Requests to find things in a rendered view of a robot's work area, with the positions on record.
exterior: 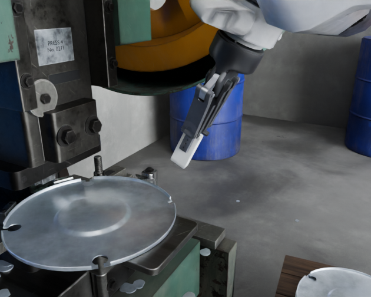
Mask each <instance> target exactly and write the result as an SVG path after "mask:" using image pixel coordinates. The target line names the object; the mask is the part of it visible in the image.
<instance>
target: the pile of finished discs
mask: <svg viewBox="0 0 371 297"><path fill-rule="evenodd" d="M295 297H371V276H370V275H368V274H365V273H363V272H359V271H356V270H352V269H346V268H321V269H316V270H313V271H311V272H310V274H309V275H307V276H305V275H304V276H303V277H302V279H301V280H300V282H299V284H298V286H297V290H296V295H295Z"/></svg>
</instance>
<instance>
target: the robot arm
mask: <svg viewBox="0 0 371 297"><path fill-rule="evenodd" d="M189 3H190V7H191V8H192V10H193V11H194V12H195V13H196V15H197V16H198V17H199V18H200V20H201V21H202V22H204V23H206V24H209V25H211V26H214V27H216V28H218V29H219V30H218V31H217V33H216V35H215V37H214V39H213V41H212V43H211V45H210V47H209V54H210V55H211V57H212V58H214V60H215V62H216V64H215V66H214V67H213V69H210V70H209V71H208V73H207V75H206V77H205V82H204V84H203V85H202V84H200V83H199V84H198V85H197V86H196V90H195V93H194V98H193V100H192V103H191V105H190V108H189V111H188V113H187V116H186V118H185V121H184V124H183V126H181V131H182V132H183V135H182V136H181V138H180V141H179V142H178V144H177V147H176V148H175V150H174V153H173V155H172V156H171V158H170V159H171V161H173V162H175V164H177V165H179V166H180V167H181V168H183V169H184V168H185V167H187V166H188V164H189V162H190V160H191V158H192V156H193V154H194V153H195V151H196V149H197V147H198V145H199V144H200V141H201V139H202V138H203V135H205V136H206V137H207V136H208V135H209V134H210V132H208V131H207V128H210V127H211V126H212V123H213V122H214V120H215V119H216V117H217V115H218V113H219V112H220V110H221V109H222V107H223V105H224V103H225V102H226V100H227V99H228V97H229V95H230V94H231V92H232V90H233V89H234V87H235V86H236V85H237V83H238V82H239V81H240V77H238V74H244V75H250V74H252V73H254V72H255V70H256V68H257V66H258V65H259V63H260V61H261V59H262V57H263V55H264V50H263V48H268V49H271V48H273V47H274V45H275V44H276V42H277V40H280V39H281V36H282V34H281V33H282V32H283V30H285V31H288V32H291V33H300V34H317V35H325V36H334V37H349V36H351V35H354V34H358V33H360V32H363V31H366V30H367V29H368V28H369V27H370V26H371V0H190V1H189Z"/></svg>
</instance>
